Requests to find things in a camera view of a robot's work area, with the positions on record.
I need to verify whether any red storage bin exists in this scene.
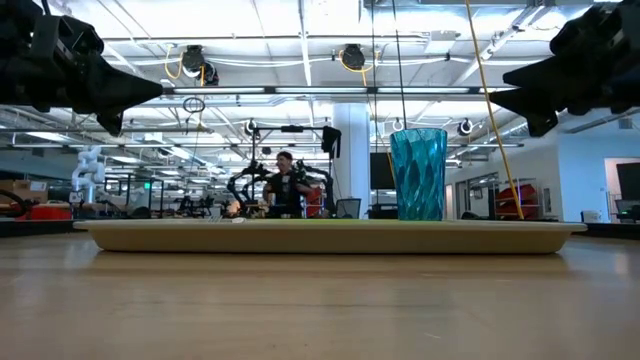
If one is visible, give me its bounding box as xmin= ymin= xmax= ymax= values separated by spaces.
xmin=13 ymin=201 xmax=75 ymax=222

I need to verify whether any black camera rig stand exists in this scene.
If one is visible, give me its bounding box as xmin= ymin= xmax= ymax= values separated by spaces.
xmin=249 ymin=124 xmax=344 ymax=220

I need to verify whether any brown cardboard box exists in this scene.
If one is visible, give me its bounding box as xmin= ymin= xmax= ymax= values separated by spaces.
xmin=0 ymin=179 xmax=50 ymax=204

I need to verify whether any person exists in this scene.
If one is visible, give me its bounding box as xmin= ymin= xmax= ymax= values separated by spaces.
xmin=263 ymin=151 xmax=315 ymax=220

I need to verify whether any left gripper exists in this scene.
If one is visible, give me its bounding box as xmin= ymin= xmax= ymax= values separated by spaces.
xmin=0 ymin=0 xmax=165 ymax=138

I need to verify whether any long ceiling light bar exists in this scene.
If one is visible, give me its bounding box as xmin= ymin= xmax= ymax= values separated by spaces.
xmin=162 ymin=85 xmax=506 ymax=97

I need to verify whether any black wall monitor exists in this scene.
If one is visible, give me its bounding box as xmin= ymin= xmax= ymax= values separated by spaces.
xmin=369 ymin=152 xmax=396 ymax=191

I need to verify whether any yellow hanging cable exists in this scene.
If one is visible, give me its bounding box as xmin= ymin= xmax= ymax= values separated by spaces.
xmin=464 ymin=0 xmax=525 ymax=220

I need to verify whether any white building column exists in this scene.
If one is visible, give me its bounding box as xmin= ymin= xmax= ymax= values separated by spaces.
xmin=332 ymin=103 xmax=372 ymax=220

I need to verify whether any black aluminium table frame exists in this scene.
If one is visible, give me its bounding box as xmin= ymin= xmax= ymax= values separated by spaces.
xmin=0 ymin=218 xmax=640 ymax=239

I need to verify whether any black hanging cable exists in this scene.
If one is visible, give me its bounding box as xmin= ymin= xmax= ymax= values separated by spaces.
xmin=390 ymin=0 xmax=406 ymax=131

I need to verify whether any shelf with red bins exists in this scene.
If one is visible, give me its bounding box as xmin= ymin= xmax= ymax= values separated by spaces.
xmin=494 ymin=182 xmax=542 ymax=220

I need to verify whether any grey office chair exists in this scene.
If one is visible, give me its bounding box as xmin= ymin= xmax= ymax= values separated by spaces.
xmin=335 ymin=198 xmax=362 ymax=220

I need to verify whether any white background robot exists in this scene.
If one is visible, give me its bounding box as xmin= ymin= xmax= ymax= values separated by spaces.
xmin=71 ymin=144 xmax=108 ymax=205

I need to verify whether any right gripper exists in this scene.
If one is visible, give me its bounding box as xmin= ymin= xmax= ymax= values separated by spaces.
xmin=489 ymin=0 xmax=640 ymax=139

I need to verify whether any teal faceted plastic cup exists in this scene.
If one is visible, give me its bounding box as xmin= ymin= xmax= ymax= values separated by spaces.
xmin=389 ymin=127 xmax=449 ymax=222

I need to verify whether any beige plastic tray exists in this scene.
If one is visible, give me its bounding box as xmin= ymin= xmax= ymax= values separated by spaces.
xmin=73 ymin=218 xmax=589 ymax=255

